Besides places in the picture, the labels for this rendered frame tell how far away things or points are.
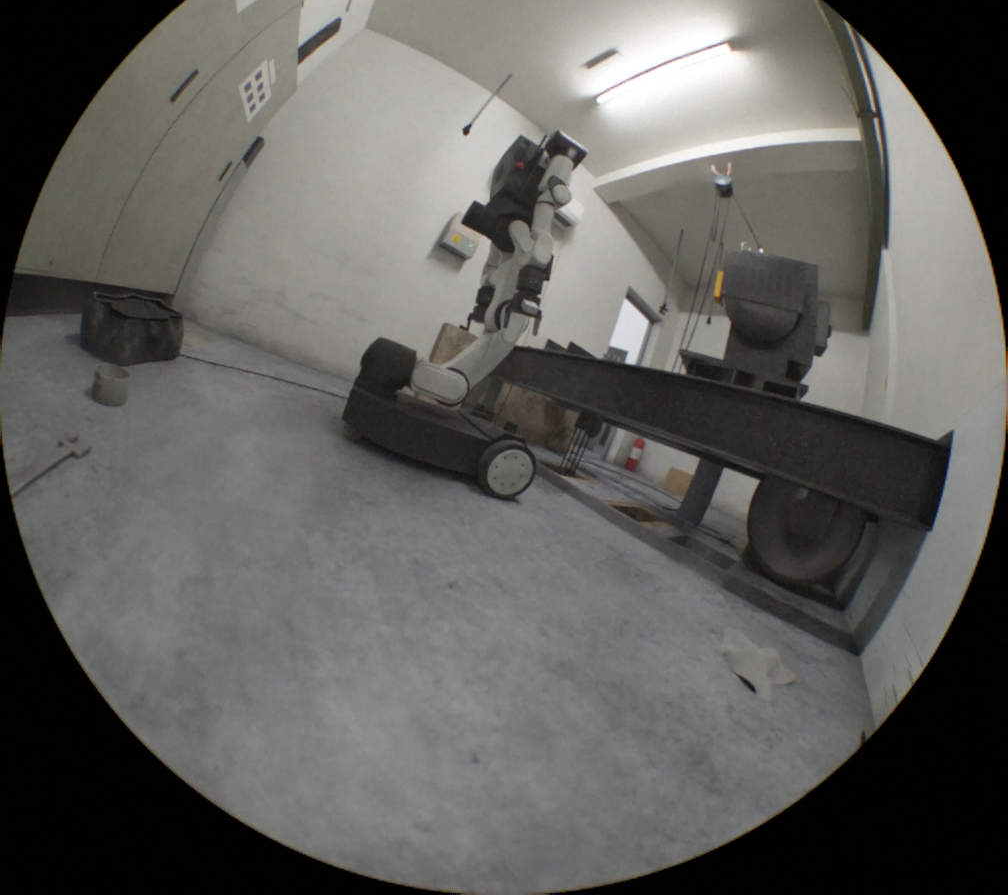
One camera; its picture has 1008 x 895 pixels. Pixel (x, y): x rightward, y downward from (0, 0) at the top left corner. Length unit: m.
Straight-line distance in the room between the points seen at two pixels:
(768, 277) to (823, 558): 1.33
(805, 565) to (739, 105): 2.86
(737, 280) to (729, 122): 1.59
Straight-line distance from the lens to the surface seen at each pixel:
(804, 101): 2.88
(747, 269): 1.83
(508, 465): 1.04
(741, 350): 1.75
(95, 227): 1.49
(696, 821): 0.48
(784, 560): 1.65
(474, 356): 1.16
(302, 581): 0.48
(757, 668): 0.78
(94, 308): 1.20
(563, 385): 1.73
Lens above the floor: 0.33
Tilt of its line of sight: level
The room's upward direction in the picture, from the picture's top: 22 degrees clockwise
